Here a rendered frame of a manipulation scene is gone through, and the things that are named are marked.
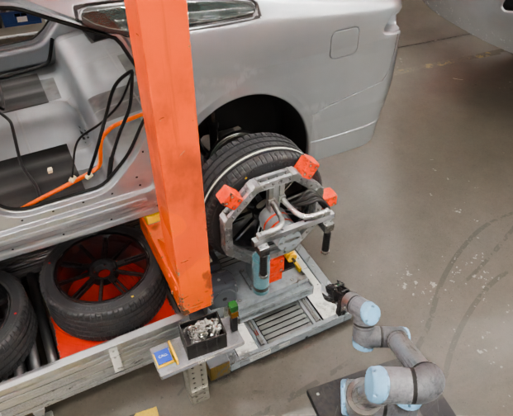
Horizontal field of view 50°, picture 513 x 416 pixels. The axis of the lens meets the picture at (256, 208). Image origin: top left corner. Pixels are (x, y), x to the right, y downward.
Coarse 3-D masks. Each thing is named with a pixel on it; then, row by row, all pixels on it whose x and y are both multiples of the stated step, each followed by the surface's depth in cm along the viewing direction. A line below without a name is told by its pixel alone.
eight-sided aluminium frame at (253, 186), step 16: (272, 176) 256; (288, 176) 255; (240, 192) 254; (256, 192) 251; (320, 192) 273; (240, 208) 254; (320, 208) 281; (224, 224) 256; (224, 240) 265; (240, 256) 277; (272, 256) 288
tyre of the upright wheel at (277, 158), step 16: (240, 144) 264; (256, 144) 263; (272, 144) 264; (288, 144) 271; (208, 160) 267; (224, 160) 262; (256, 160) 254; (272, 160) 256; (288, 160) 261; (208, 176) 263; (224, 176) 256; (240, 176) 253; (256, 176) 257; (320, 176) 279; (208, 208) 260; (224, 208) 261; (208, 224) 263; (208, 240) 272
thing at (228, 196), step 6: (228, 186) 251; (222, 192) 248; (228, 192) 246; (234, 192) 249; (222, 198) 247; (228, 198) 246; (234, 198) 248; (240, 198) 250; (222, 204) 246; (228, 204) 248; (234, 204) 250
